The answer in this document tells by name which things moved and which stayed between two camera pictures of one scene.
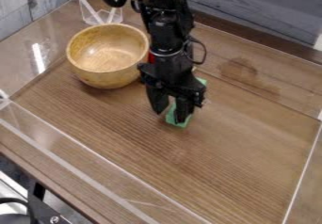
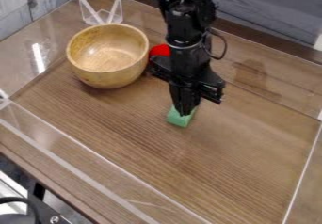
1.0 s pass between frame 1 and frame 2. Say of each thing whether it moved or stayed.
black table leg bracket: stayed
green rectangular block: stayed
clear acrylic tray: stayed
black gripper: moved
